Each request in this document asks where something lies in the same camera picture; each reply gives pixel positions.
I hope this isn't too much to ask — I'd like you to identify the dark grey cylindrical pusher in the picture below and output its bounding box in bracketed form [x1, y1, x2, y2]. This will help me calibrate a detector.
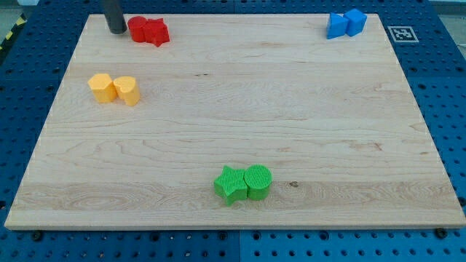
[100, 0, 127, 34]

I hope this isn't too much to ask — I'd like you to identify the red circle block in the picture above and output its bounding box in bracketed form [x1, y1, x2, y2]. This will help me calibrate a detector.
[127, 16, 147, 42]

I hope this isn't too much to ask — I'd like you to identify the red star block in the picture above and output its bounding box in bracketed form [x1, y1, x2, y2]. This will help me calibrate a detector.
[143, 18, 170, 47]

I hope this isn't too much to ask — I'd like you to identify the green star block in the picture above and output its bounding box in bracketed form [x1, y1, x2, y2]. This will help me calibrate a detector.
[213, 165, 248, 206]

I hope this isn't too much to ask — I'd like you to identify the green circle block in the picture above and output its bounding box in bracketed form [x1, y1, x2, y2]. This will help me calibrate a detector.
[244, 164, 272, 201]

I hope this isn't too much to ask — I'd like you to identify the wooden board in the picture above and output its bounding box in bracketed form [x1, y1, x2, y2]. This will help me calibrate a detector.
[5, 14, 465, 231]

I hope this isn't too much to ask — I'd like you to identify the yellow hexagon block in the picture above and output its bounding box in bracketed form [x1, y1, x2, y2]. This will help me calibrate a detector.
[87, 74, 117, 103]

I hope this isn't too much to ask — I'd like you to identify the yellow heart block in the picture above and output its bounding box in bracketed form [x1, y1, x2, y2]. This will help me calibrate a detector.
[113, 76, 141, 106]

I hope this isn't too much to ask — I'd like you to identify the blue triangle block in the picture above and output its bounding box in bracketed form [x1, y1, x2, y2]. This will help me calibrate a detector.
[326, 12, 349, 39]

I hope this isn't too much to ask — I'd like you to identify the blue cube block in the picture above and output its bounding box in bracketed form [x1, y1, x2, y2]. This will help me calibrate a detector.
[343, 9, 367, 36]

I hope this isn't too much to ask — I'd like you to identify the white fiducial marker tag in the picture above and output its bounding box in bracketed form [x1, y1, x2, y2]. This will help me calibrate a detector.
[387, 25, 419, 43]

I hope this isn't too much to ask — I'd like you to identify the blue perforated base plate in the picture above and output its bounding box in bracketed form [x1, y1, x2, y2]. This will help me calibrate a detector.
[1, 0, 465, 261]

